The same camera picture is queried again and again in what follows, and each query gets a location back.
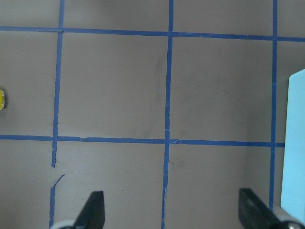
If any yellow beetle toy car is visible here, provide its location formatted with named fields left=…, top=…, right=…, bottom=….
left=0, top=89, right=6, bottom=110

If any light blue plastic bin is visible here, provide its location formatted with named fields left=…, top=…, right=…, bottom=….
left=281, top=70, right=305, bottom=223

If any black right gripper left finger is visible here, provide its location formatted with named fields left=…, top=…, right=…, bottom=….
left=73, top=191, right=105, bottom=229

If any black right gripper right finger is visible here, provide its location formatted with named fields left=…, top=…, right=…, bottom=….
left=238, top=188, right=281, bottom=229

